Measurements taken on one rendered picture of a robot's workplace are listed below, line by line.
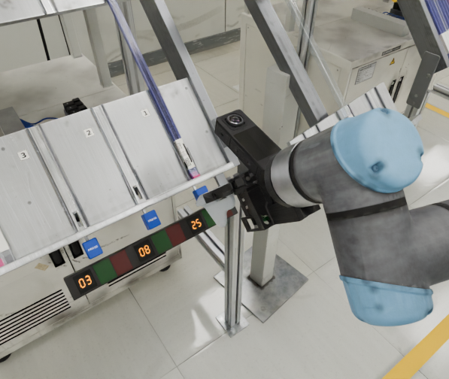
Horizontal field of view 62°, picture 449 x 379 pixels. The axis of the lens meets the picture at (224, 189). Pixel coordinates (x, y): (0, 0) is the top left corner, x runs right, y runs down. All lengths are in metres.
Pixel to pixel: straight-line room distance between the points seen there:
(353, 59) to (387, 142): 1.17
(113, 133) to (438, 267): 0.54
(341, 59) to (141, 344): 1.21
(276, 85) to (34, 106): 0.73
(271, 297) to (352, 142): 1.10
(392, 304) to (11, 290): 1.00
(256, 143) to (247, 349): 0.92
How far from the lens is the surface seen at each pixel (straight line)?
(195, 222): 0.73
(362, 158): 0.33
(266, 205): 0.51
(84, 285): 0.69
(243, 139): 0.50
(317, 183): 0.38
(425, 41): 1.32
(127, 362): 1.33
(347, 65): 1.50
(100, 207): 0.68
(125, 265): 0.69
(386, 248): 0.36
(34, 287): 1.20
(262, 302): 1.38
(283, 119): 0.91
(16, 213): 0.68
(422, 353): 1.45
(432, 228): 0.39
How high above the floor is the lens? 1.20
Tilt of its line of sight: 43 degrees down
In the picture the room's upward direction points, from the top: straight up
